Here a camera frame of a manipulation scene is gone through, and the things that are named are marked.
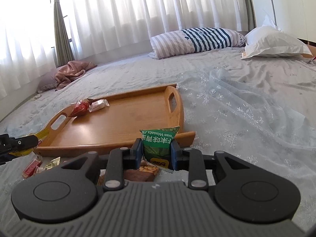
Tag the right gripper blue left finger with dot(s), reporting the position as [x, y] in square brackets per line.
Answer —
[126, 158]

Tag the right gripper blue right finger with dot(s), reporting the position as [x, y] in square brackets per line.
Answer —
[190, 159]

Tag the black white peanut snack packet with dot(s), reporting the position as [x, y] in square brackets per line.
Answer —
[145, 173]

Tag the green wasabi peas packet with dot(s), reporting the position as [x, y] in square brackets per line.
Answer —
[156, 145]

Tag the red wafer bar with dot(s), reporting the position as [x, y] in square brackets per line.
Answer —
[31, 168]

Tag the gold red candy packet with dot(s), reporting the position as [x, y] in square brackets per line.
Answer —
[53, 163]

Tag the white pink pastry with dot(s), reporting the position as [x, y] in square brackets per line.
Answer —
[98, 105]

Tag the large red nut snack bag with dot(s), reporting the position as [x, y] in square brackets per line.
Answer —
[81, 108]

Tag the yellow snack bag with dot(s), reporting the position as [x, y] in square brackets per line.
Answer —
[25, 145]

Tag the wooden serving tray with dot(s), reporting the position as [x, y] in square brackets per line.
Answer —
[117, 125]

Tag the small white object on bed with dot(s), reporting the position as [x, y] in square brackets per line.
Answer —
[36, 97]

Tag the purple pillow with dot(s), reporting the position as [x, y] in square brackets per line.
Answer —
[48, 81]

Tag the grey bed sheet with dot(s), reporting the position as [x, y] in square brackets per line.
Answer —
[291, 81]

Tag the pink crumpled blanket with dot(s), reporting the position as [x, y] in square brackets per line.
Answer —
[72, 71]

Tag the green drape curtain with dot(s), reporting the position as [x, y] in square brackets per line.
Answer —
[250, 15]
[62, 45]

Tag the striped pillow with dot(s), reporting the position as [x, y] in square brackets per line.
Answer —
[194, 40]

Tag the white sheer curtain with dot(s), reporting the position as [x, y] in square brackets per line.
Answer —
[97, 26]

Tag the white pillow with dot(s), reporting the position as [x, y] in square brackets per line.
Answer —
[269, 40]

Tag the right green drape curtain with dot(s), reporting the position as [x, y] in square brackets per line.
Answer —
[250, 15]

